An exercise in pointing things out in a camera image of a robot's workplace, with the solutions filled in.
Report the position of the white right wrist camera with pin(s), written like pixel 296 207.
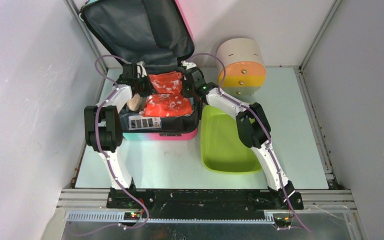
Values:
pixel 187 65

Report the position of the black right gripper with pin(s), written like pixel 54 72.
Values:
pixel 185 82

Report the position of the beige orange round storage box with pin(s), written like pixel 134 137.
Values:
pixel 243 71

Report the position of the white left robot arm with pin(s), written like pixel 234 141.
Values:
pixel 102 123

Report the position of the pink and teal kids suitcase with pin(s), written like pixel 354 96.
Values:
pixel 153 32

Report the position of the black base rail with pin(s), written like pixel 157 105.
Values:
pixel 203 204

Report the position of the red white tie-dye garment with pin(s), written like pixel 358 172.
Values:
pixel 168 101

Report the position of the green plastic bin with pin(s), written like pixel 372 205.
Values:
pixel 220 147

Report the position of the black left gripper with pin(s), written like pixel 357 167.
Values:
pixel 150 90

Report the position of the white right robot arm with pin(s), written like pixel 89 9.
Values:
pixel 252 126

